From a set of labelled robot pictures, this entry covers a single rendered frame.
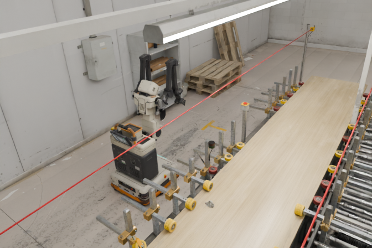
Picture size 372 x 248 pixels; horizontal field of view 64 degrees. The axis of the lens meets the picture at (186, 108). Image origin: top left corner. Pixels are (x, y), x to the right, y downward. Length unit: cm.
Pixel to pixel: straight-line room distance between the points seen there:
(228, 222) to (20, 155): 319
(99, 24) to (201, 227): 165
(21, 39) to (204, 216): 182
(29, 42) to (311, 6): 966
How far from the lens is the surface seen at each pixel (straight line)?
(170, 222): 225
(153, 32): 136
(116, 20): 118
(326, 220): 237
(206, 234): 227
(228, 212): 242
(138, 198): 375
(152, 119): 364
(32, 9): 439
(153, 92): 347
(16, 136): 456
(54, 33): 103
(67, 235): 376
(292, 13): 1046
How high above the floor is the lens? 263
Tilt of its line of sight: 26 degrees down
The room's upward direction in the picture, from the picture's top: 3 degrees counter-clockwise
